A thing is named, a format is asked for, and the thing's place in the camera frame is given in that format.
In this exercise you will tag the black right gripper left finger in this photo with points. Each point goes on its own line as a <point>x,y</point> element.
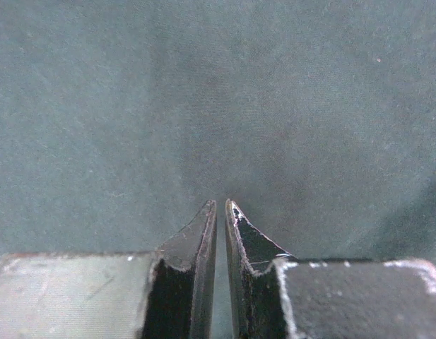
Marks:
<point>165,293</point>

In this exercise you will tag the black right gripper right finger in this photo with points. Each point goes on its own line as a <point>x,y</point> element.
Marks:
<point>275,295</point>

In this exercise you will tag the black garment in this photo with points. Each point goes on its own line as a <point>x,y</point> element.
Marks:
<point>118,119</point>

